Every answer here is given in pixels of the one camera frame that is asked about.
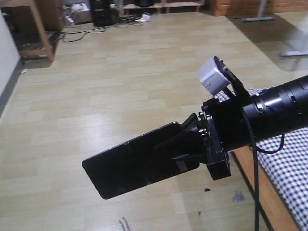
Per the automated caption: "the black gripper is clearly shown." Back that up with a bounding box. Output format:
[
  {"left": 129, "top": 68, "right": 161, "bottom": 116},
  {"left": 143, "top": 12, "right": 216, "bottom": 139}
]
[{"left": 154, "top": 98, "right": 252, "bottom": 180}]

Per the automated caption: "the black foldable smartphone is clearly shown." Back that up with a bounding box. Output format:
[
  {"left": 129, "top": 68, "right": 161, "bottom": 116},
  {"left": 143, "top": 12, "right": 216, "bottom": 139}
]
[{"left": 82, "top": 122, "right": 199, "bottom": 199}]

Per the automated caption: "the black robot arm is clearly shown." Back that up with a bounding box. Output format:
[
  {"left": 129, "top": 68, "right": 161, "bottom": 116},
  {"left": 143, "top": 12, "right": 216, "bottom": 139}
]
[{"left": 154, "top": 77, "right": 308, "bottom": 180}]

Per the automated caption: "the black white checkered duvet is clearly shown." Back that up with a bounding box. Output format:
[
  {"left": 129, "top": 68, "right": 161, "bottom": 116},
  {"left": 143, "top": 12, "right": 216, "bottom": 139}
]
[{"left": 214, "top": 87, "right": 308, "bottom": 231}]

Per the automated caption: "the grey metal table leg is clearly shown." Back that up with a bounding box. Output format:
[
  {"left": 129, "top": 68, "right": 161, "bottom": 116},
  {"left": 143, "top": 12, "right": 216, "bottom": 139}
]
[{"left": 241, "top": 0, "right": 274, "bottom": 23}]

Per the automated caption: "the black computer tower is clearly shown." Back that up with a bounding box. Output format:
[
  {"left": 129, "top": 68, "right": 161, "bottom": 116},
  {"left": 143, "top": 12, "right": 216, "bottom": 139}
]
[{"left": 90, "top": 0, "right": 116, "bottom": 26}]

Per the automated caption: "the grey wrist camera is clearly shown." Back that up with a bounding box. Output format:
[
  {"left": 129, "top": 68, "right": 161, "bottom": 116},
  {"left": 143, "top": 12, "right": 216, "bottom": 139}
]
[{"left": 198, "top": 56, "right": 230, "bottom": 96}]

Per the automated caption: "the black camera cable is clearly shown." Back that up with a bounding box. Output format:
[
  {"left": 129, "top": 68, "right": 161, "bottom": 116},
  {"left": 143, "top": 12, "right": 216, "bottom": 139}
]
[{"left": 223, "top": 86, "right": 286, "bottom": 231}]

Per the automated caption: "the wooden bed frame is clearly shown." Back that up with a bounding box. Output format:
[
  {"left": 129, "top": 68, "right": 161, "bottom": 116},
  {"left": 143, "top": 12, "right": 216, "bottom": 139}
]
[{"left": 233, "top": 146, "right": 301, "bottom": 231}]

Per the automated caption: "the wooden desk frame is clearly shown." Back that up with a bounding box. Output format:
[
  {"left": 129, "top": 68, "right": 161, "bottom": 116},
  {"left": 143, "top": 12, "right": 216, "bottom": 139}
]
[{"left": 0, "top": 0, "right": 64, "bottom": 63}]

